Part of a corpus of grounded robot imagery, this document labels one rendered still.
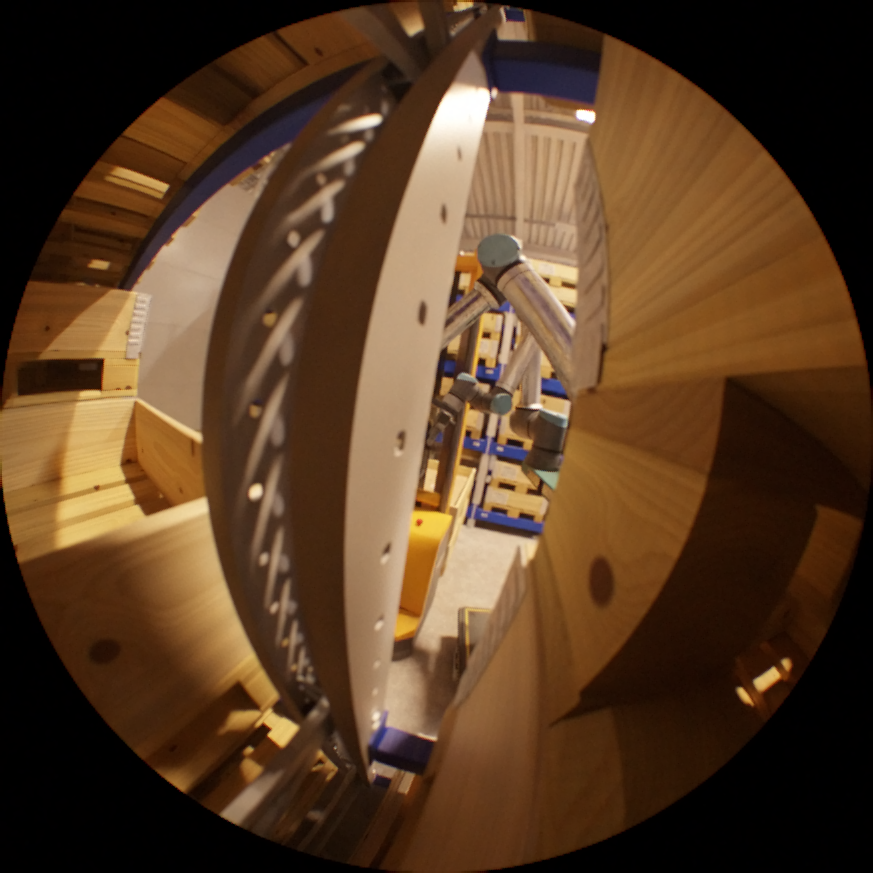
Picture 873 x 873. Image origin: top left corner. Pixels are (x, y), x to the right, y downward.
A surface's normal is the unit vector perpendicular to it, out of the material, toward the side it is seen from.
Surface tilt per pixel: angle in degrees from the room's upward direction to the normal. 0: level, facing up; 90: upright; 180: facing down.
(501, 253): 84
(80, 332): 90
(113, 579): 90
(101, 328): 90
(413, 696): 0
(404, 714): 0
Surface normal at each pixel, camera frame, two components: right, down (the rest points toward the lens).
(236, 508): 0.95, 0.20
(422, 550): -0.17, -0.26
